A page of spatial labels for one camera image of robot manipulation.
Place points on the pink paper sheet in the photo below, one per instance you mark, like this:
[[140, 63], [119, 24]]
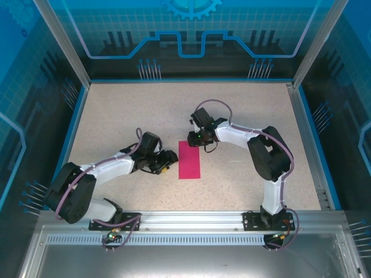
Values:
[[189, 162]]

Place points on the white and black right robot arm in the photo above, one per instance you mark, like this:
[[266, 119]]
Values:
[[232, 136]]

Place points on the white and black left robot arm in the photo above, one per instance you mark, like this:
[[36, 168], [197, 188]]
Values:
[[113, 171]]

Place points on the blue table edge strip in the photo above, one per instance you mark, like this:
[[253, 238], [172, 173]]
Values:
[[68, 147], [319, 150]]

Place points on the blue printed back panel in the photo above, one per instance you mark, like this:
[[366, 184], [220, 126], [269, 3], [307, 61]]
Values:
[[185, 29]]

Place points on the grey metal tray panel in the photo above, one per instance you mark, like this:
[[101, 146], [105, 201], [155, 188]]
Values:
[[185, 263]]

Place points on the blue printed side panel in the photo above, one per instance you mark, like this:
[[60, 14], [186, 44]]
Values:
[[23, 101], [347, 101]]

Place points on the aluminium mounting rail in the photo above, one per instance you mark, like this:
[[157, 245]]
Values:
[[191, 220]]

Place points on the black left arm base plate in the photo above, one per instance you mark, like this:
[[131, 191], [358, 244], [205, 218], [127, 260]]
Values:
[[97, 224]]

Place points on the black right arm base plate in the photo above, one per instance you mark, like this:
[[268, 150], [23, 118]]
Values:
[[250, 221]]

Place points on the aluminium side rail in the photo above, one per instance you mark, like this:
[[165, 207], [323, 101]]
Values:
[[304, 139]]

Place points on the aluminium frame post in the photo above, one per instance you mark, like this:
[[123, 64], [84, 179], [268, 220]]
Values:
[[66, 49], [314, 43]]

